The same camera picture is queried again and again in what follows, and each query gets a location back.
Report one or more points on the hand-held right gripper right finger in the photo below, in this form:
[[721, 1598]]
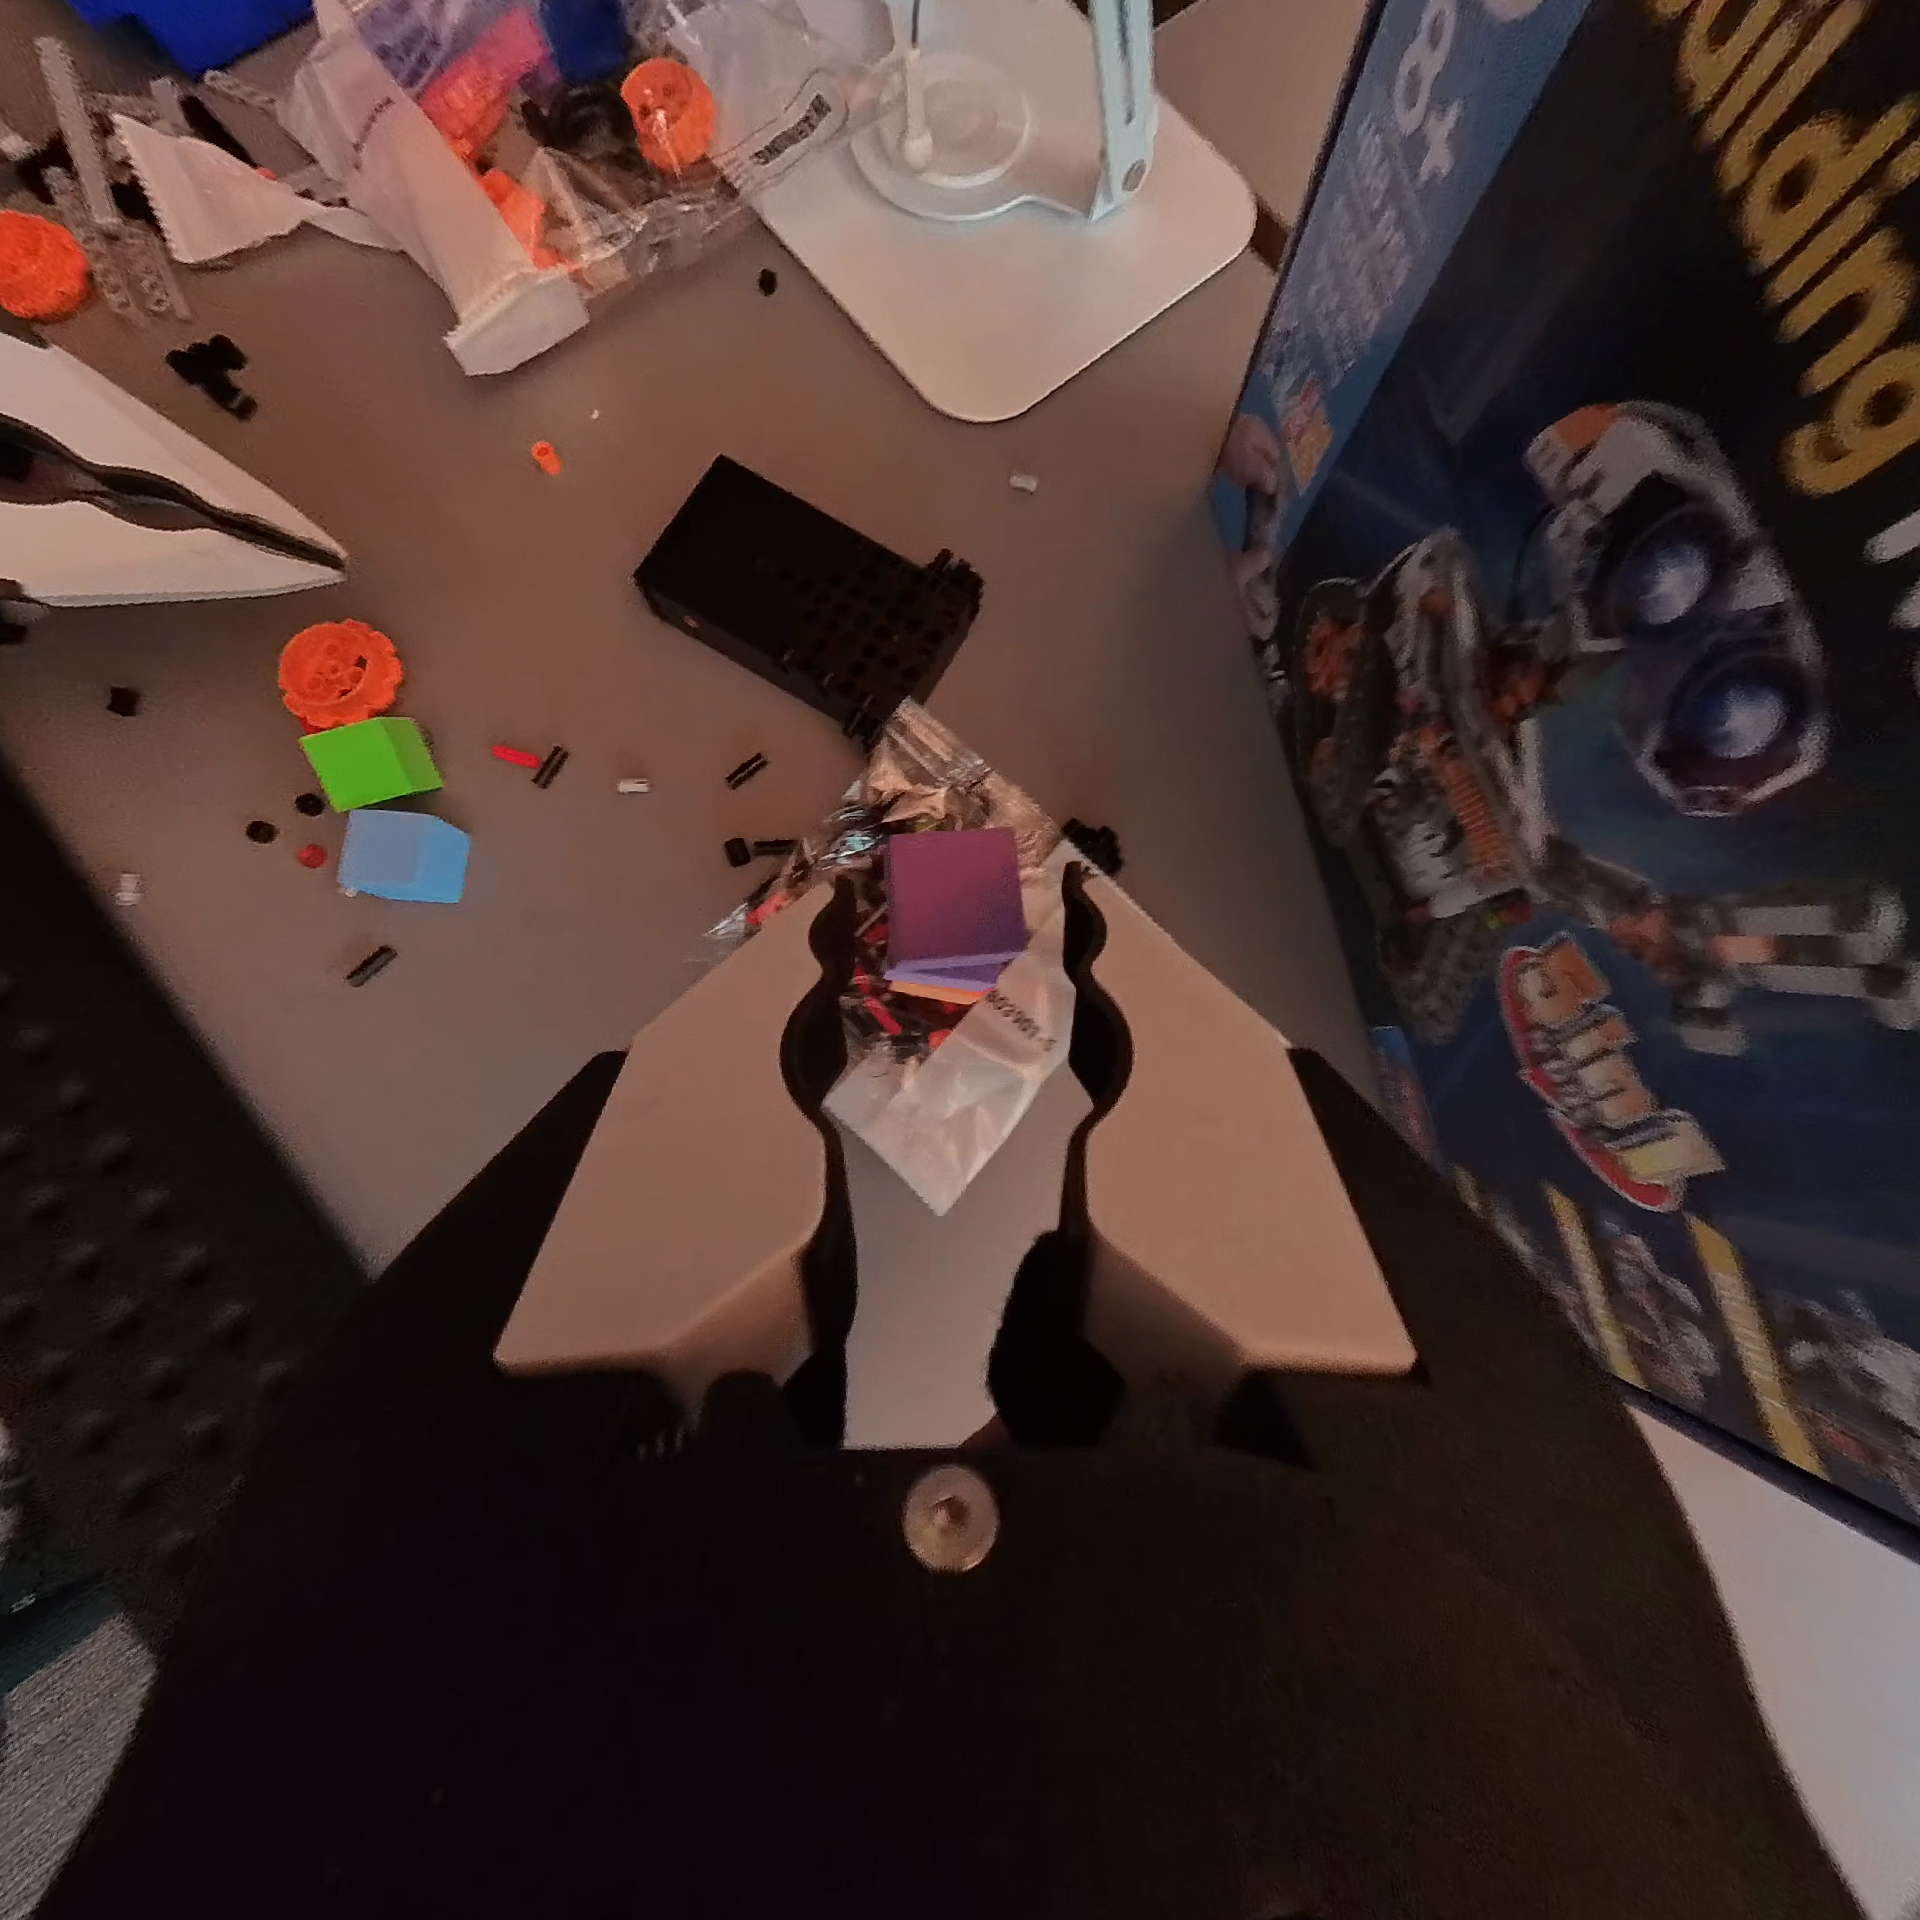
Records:
[[1244, 1201]]

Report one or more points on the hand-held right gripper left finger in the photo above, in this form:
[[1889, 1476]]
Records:
[[660, 1201]]

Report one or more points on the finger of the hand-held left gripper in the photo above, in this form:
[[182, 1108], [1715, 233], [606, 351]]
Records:
[[89, 429], [120, 571]]

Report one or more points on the orange gear wheel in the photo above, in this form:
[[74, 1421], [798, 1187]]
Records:
[[338, 676], [36, 269]]

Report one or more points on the green foam cube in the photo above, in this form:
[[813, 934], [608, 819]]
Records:
[[369, 765]]

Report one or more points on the orange foam cube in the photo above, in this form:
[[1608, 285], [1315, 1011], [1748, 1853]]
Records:
[[945, 994]]

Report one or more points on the blue foam cube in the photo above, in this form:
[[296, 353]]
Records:
[[404, 858]]

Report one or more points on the purple foam cube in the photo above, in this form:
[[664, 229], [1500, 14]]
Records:
[[953, 902]]

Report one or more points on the white label parts bag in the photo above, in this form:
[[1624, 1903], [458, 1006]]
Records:
[[480, 254]]

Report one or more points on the black linked connectors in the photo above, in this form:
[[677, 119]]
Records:
[[211, 369]]

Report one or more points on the pile of grey building beams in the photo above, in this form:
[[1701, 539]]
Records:
[[89, 196]]

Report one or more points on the torn white bag piece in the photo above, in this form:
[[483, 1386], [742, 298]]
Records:
[[211, 196]]

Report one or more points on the clear plastic parts bag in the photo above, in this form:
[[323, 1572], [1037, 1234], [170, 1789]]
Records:
[[945, 1142]]

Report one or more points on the black double connector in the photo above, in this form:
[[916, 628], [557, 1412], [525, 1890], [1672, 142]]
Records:
[[371, 966]]

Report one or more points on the long blue plastic bin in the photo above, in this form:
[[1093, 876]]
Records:
[[180, 30]]

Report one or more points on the black perforated pad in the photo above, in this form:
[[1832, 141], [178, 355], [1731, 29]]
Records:
[[120, 1201]]

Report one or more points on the black perforated building plate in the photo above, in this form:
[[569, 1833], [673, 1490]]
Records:
[[810, 601]]

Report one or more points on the large clear warning bag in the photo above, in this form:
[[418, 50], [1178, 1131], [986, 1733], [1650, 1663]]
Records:
[[749, 90]]

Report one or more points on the white booklet stand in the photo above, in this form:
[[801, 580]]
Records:
[[1020, 301]]

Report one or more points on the blue robot kit box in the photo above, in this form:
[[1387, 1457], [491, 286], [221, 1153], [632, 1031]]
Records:
[[1500, 301]]

